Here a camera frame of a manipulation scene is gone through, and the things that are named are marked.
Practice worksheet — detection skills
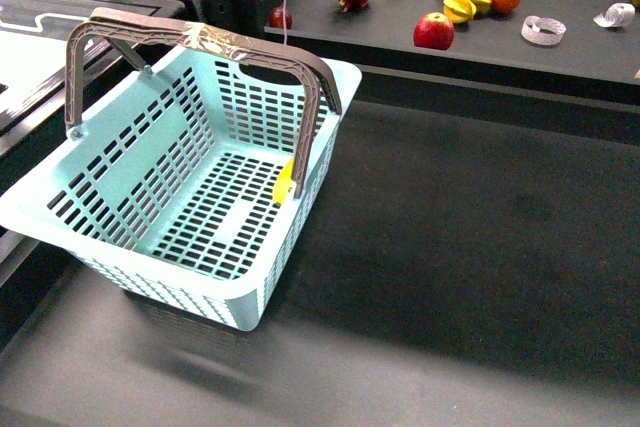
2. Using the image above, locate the light blue plastic basket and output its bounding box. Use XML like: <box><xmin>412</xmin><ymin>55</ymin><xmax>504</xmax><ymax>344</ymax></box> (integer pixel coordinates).
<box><xmin>1</xmin><ymin>8</ymin><xmax>362</xmax><ymax>331</ymax></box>

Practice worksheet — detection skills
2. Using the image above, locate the dark red plum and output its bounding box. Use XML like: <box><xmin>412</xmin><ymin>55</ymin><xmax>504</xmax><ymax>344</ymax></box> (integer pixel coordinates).
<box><xmin>269</xmin><ymin>5</ymin><xmax>293</xmax><ymax>30</ymax></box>

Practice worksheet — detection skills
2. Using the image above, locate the black shelf tray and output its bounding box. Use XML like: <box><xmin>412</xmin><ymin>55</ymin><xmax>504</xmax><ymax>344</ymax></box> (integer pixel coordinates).
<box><xmin>286</xmin><ymin>0</ymin><xmax>639</xmax><ymax>105</ymax></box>

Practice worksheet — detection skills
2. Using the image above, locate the red apple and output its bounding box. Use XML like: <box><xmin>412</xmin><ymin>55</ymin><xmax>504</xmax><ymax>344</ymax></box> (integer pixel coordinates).
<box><xmin>413</xmin><ymin>12</ymin><xmax>455</xmax><ymax>50</ymax></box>

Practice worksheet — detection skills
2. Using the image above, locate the yellow mango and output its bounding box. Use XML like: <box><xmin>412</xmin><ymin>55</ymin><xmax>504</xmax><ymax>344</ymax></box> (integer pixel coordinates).
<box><xmin>272</xmin><ymin>157</ymin><xmax>295</xmax><ymax>205</ymax></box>

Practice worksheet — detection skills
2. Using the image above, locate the yellow star fruit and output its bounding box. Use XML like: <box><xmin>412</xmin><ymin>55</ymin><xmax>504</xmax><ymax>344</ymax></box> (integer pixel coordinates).
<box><xmin>443</xmin><ymin>0</ymin><xmax>492</xmax><ymax>24</ymax></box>

